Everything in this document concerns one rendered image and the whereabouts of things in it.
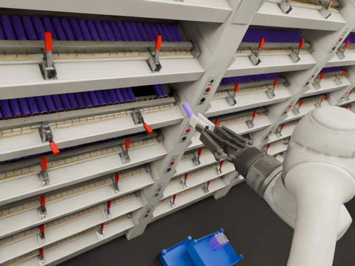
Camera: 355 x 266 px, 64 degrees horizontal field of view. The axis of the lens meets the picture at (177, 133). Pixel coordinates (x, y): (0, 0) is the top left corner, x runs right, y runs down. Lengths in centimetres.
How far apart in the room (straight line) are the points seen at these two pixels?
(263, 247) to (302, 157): 161
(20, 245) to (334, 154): 109
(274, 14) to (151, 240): 132
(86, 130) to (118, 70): 20
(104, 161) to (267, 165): 56
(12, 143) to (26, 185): 19
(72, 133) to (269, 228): 166
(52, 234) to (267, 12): 110
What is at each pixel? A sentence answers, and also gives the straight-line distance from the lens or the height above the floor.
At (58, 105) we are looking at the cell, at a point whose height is 98.
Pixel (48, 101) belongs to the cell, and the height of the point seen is 99.
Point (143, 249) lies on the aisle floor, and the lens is 170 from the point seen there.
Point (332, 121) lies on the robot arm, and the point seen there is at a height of 133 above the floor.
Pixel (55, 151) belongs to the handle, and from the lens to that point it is 73.
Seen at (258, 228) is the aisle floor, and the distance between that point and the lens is 211.
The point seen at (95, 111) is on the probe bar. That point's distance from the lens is 83.
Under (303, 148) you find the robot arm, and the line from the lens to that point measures 49.
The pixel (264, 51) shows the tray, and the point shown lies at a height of 114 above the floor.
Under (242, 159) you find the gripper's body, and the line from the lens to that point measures 67.
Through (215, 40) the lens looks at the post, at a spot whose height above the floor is 122.
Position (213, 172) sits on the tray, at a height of 37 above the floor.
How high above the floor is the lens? 151
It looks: 40 degrees down
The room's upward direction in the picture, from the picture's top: 25 degrees clockwise
